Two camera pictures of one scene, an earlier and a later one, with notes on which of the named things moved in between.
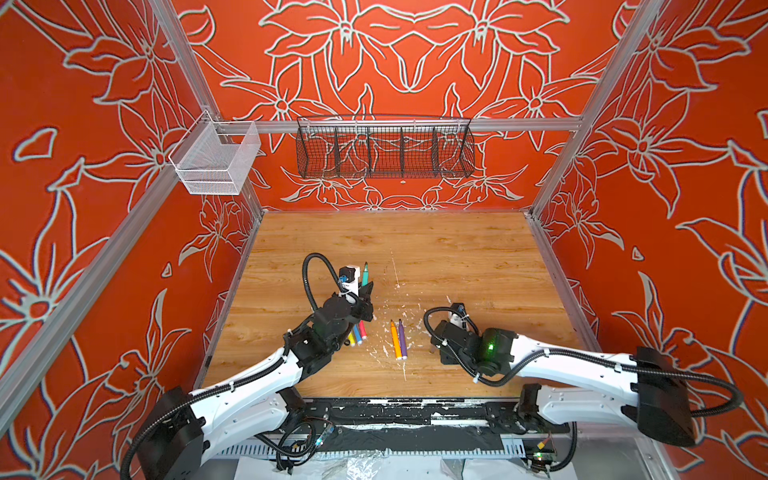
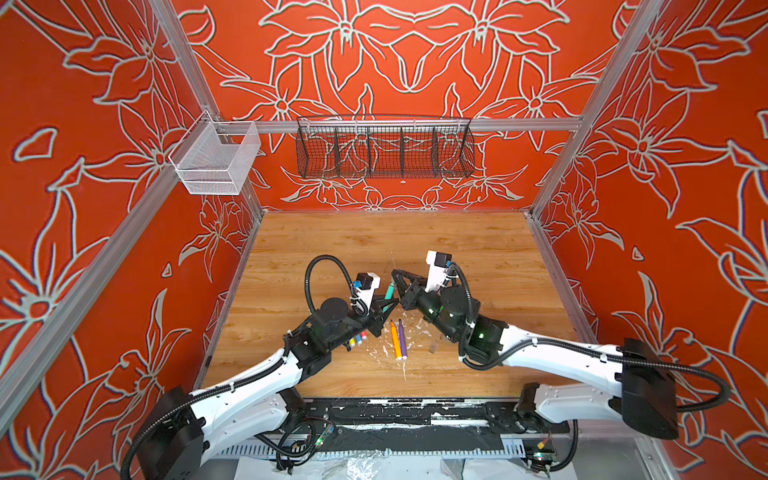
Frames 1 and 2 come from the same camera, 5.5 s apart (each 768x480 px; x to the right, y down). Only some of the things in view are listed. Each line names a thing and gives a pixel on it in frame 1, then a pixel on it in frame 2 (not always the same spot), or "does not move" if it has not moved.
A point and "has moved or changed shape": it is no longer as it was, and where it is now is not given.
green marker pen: x=365 y=275 has moved or changed shape
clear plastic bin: x=213 y=156 does not move
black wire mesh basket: x=385 y=147 does not move
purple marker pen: x=403 y=341 does not move
